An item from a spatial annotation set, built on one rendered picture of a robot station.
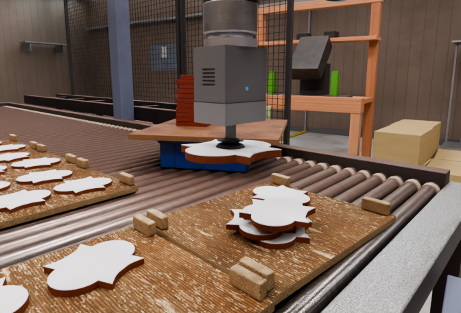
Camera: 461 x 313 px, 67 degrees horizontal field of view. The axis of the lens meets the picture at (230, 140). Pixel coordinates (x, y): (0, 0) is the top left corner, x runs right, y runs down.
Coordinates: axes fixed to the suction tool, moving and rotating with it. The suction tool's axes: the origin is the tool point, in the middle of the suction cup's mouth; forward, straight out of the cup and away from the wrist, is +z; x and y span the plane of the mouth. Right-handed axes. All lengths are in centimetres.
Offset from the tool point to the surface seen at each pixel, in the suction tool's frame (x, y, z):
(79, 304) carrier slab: -7.9, 20.2, 18.3
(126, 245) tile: -16.2, 8.8, 17.1
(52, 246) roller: -31.9, 15.7, 20.5
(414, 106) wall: -178, -665, 44
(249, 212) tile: -5.3, -10.3, 13.7
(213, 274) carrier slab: -0.5, 3.2, 18.3
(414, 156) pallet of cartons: -56, -280, 56
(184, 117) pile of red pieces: -72, -47, 4
